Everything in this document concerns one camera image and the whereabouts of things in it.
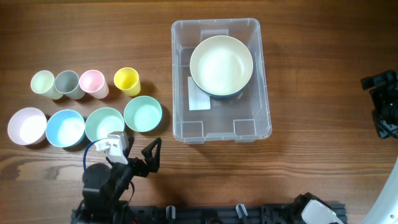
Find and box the cream large bowl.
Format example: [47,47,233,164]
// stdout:
[190,35,254,95]

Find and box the yellow cup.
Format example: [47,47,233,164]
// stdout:
[114,67,141,96]

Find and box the left blue cable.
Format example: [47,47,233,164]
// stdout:
[82,139,103,172]

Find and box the pink small bowl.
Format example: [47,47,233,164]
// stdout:
[7,108,47,146]

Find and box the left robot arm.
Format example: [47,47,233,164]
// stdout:
[71,138,162,223]

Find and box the green small bowl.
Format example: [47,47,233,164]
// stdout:
[85,108,125,142]
[124,96,162,133]

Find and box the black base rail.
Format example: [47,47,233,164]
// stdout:
[70,203,348,224]

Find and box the dark blue bowl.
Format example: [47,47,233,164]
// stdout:
[192,79,248,98]

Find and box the pink cup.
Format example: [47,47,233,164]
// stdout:
[79,70,109,99]

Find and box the white label in container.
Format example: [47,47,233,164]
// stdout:
[188,77,211,111]

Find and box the grey cup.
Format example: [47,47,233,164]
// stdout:
[55,70,85,100]

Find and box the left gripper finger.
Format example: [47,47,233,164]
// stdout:
[141,138,162,173]
[124,136,134,158]

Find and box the clear plastic storage container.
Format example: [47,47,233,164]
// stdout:
[171,18,272,144]

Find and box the pale green cup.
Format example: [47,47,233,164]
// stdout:
[30,70,63,100]

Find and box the light blue small bowl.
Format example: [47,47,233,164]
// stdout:
[45,110,85,147]

